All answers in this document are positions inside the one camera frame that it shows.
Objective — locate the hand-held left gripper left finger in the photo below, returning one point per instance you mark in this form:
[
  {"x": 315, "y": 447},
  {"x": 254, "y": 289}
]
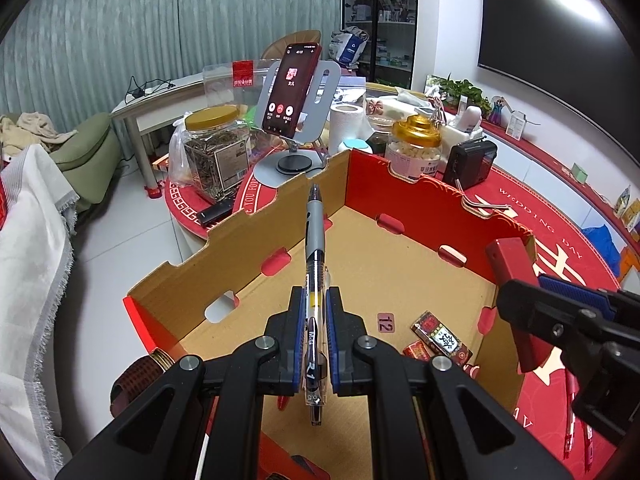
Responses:
[{"x": 298, "y": 330}]

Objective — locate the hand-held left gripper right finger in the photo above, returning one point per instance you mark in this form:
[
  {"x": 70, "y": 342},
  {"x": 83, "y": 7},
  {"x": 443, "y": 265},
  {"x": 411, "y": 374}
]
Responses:
[{"x": 333, "y": 345}]

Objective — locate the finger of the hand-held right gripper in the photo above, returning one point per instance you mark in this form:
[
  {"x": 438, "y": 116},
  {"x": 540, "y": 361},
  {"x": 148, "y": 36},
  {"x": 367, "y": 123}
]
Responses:
[
  {"x": 535, "y": 307},
  {"x": 575, "y": 292}
]

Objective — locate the red gel pen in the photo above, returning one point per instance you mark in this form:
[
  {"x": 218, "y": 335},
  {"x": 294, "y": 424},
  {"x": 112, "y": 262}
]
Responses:
[
  {"x": 283, "y": 402},
  {"x": 572, "y": 410}
]

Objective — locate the clear gel pen black clip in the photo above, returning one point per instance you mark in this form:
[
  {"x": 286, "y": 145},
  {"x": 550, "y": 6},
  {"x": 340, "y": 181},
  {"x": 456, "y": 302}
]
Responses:
[{"x": 591, "y": 447}]

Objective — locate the red patterned long box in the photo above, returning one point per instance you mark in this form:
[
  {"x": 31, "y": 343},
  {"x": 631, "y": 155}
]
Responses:
[{"x": 415, "y": 350}]

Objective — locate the red gold cardboard box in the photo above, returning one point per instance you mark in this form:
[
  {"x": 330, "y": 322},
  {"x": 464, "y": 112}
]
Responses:
[{"x": 380, "y": 270}]

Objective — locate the grey grip clear gel pen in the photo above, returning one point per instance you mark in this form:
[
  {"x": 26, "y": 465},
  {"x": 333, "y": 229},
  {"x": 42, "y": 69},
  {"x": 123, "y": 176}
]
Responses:
[{"x": 316, "y": 240}]

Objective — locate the red patterned small pack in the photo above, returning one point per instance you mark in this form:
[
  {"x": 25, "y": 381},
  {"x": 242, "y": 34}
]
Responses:
[{"x": 440, "y": 337}]

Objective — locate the yellow snack packet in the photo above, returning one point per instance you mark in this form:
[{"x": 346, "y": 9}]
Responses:
[{"x": 635, "y": 216}]

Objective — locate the silver snack packet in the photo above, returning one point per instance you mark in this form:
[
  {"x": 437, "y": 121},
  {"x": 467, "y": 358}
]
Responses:
[{"x": 624, "y": 200}]

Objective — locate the red round printed tablecloth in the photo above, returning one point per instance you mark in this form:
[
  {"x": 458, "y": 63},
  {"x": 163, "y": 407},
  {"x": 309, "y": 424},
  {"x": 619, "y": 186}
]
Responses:
[{"x": 520, "y": 200}]

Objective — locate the green small box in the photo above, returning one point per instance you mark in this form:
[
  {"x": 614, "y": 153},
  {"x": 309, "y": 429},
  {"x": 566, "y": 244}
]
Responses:
[{"x": 580, "y": 173}]

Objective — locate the white low cabinet red top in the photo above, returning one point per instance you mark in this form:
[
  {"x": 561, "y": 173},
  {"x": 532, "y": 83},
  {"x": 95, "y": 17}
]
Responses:
[{"x": 540, "y": 152}]

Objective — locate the black remote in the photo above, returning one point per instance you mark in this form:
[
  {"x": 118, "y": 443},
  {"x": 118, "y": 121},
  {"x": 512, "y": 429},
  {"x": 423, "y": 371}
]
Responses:
[{"x": 215, "y": 211}]

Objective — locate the black radio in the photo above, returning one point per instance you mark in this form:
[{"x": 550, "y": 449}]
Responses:
[{"x": 470, "y": 162}]

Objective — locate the brown woven cylinder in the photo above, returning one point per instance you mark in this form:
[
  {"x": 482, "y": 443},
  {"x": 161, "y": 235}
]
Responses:
[{"x": 140, "y": 377}]

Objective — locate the grey phone stand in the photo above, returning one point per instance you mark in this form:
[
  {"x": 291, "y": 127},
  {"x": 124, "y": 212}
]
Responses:
[{"x": 305, "y": 160}]

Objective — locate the white small box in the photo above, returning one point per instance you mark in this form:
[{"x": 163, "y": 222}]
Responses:
[{"x": 516, "y": 123}]

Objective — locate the white tissue box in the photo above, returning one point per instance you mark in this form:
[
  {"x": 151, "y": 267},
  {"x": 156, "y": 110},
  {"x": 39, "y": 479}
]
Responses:
[{"x": 457, "y": 136}]

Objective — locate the large seed jar gold lid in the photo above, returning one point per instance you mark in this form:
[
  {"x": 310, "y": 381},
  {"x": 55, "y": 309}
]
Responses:
[{"x": 217, "y": 157}]

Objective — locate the small glass jar gold lid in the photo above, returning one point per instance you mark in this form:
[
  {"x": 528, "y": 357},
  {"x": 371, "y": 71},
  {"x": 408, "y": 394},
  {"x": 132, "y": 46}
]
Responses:
[{"x": 415, "y": 150}]

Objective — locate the colourful figurine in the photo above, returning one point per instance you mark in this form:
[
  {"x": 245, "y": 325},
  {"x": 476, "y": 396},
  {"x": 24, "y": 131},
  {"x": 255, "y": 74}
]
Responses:
[{"x": 498, "y": 110}]

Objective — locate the white lotion bottle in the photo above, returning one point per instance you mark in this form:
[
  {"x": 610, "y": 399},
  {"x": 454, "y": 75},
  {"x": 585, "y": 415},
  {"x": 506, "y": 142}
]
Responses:
[{"x": 470, "y": 117}]

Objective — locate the toilet paper roll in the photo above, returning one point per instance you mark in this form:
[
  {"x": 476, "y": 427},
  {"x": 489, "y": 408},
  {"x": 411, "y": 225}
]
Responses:
[{"x": 347, "y": 122}]

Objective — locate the glass bowl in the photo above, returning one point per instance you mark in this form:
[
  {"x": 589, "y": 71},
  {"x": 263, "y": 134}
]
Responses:
[{"x": 381, "y": 123}]

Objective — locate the green potted plant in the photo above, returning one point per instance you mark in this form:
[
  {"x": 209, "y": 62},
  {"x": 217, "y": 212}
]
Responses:
[{"x": 460, "y": 91}]

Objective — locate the smartphone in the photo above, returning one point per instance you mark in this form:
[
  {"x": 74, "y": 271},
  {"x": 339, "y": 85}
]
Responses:
[{"x": 290, "y": 90}]

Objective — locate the clear bag red label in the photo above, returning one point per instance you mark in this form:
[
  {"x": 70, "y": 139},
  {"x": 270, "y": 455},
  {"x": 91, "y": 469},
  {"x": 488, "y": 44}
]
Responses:
[{"x": 225, "y": 85}]

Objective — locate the white side table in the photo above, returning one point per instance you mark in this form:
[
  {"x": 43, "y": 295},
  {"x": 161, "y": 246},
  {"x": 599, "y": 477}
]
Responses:
[{"x": 150, "y": 110}]

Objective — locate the white fringed cloth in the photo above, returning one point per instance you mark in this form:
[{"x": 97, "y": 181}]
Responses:
[{"x": 35, "y": 280}]

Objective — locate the black television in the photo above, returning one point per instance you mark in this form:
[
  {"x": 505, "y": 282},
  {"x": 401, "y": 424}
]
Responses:
[{"x": 550, "y": 20}]

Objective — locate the green sofa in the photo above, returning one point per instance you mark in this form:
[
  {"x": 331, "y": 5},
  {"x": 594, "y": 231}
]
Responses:
[{"x": 85, "y": 155}]

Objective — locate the tan chair back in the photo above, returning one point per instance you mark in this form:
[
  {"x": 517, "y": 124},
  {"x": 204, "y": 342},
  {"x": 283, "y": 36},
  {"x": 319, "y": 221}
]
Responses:
[{"x": 280, "y": 42}]

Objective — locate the blue white bag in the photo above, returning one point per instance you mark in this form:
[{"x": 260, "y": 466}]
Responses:
[{"x": 350, "y": 46}]

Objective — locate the glass display cabinet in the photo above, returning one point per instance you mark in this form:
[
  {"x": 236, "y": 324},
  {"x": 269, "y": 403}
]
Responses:
[{"x": 390, "y": 10}]

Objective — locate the beige cloth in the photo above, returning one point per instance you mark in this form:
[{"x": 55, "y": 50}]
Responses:
[{"x": 30, "y": 130}]

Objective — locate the grey curtain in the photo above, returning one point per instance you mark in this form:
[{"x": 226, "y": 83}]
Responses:
[{"x": 150, "y": 25}]

